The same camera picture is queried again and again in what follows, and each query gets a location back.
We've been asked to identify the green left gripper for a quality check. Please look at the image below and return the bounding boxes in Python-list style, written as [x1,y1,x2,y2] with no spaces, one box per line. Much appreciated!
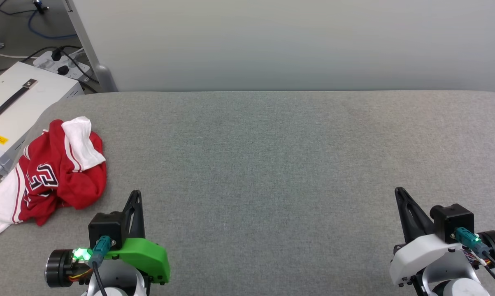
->
[46,190,170,288]

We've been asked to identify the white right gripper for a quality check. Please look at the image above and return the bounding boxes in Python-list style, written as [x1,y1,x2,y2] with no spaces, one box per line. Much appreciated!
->
[389,187,495,286]

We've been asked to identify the red white basketball jersey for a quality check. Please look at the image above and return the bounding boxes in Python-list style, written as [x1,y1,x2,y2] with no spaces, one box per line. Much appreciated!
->
[0,116,107,234]

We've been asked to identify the white power strip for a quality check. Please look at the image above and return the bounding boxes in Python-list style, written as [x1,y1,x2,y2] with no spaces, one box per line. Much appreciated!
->
[33,49,91,81]

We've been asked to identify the teal plug left camera cable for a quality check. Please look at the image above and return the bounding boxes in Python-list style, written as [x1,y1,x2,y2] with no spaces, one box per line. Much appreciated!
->
[91,236,113,296]

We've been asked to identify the teal plug camera cable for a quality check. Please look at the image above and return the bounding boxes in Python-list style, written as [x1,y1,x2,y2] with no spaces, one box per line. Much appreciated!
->
[454,227,495,284]
[91,236,113,296]

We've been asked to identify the teal plug right camera cable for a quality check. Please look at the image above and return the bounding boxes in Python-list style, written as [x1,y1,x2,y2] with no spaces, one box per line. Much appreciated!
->
[454,227,495,284]

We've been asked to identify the grey metal post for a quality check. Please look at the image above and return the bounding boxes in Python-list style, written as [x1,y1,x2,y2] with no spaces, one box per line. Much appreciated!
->
[64,0,118,93]

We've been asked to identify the white equipment box black handle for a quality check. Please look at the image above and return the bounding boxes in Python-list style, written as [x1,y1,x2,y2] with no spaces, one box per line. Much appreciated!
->
[0,62,85,176]

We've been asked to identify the blue cable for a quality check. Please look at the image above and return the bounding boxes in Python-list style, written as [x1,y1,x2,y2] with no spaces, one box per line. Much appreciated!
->
[28,10,78,40]

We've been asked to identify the white floor cable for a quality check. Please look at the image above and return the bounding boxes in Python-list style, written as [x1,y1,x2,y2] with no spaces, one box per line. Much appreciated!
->
[0,49,38,60]

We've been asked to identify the black cable with connector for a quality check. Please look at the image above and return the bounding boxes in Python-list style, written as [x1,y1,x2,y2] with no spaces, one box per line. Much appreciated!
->
[0,0,50,16]

